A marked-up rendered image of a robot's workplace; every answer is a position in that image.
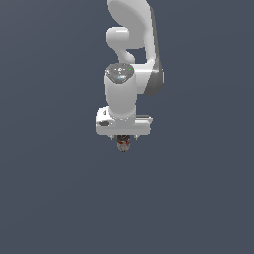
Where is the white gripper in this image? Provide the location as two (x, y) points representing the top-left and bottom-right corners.
(95, 106), (154, 141)

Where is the small brown patterned object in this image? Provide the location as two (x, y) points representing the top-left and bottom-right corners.
(116, 134), (131, 153)

